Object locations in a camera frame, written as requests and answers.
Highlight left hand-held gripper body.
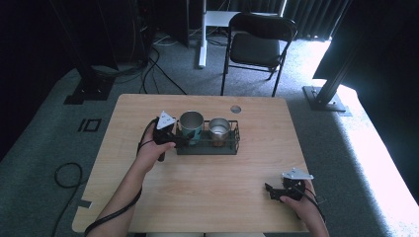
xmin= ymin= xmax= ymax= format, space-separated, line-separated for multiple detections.
xmin=152 ymin=110 xmax=179 ymax=163

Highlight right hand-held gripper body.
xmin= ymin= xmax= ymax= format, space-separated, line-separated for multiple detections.
xmin=280 ymin=167 xmax=315 ymax=202

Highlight teal metal cup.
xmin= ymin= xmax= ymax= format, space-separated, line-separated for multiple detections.
xmin=179 ymin=111 xmax=206 ymax=147

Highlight silver metal cup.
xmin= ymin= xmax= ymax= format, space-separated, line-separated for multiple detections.
xmin=208 ymin=118 xmax=231 ymax=148

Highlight black wire basket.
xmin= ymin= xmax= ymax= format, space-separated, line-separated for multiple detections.
xmin=174 ymin=118 xmax=241 ymax=156

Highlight person's right hand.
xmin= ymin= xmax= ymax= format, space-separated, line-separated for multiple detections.
xmin=279 ymin=180 xmax=320 ymax=222

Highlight person's left hand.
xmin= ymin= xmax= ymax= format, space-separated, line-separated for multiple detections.
xmin=133 ymin=125 xmax=178 ymax=176

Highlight black metal stand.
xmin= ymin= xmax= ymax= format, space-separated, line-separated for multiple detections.
xmin=48 ymin=0 xmax=117 ymax=106
xmin=301 ymin=33 xmax=367 ymax=113

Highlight white desk leg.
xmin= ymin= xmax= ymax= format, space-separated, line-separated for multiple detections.
xmin=198 ymin=0 xmax=209 ymax=69

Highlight black folding chair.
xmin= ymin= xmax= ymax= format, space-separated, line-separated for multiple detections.
xmin=219 ymin=12 xmax=298 ymax=98

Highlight white desk top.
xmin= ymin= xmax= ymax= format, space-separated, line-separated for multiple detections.
xmin=205 ymin=10 xmax=281 ymax=29

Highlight right hand-held gripper cable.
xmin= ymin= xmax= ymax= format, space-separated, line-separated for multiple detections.
xmin=297 ymin=184 xmax=327 ymax=223

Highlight hand-held gripper cable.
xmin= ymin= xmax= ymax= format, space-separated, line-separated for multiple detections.
xmin=83 ymin=118 xmax=160 ymax=237
xmin=297 ymin=184 xmax=327 ymax=223

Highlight bundle of black floor cables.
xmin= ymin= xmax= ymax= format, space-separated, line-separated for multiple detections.
xmin=93 ymin=19 xmax=188 ymax=97

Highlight left hand-held gripper cable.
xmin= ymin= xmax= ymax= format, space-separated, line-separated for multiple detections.
xmin=83 ymin=118 xmax=160 ymax=237

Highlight black looped floor cable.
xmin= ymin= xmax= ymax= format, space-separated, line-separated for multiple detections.
xmin=53 ymin=162 xmax=84 ymax=237

